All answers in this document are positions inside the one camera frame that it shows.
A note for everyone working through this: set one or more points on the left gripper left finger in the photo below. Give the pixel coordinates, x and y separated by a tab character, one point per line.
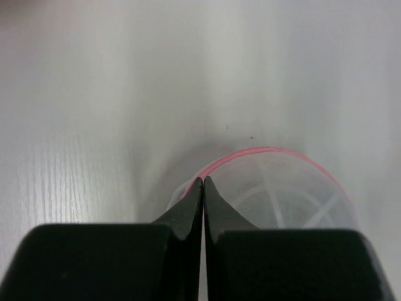
153	261

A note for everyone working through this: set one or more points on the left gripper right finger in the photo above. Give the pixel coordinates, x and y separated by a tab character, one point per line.
246	263

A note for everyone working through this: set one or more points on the round mesh bag pink trim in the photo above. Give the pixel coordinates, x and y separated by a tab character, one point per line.
271	188

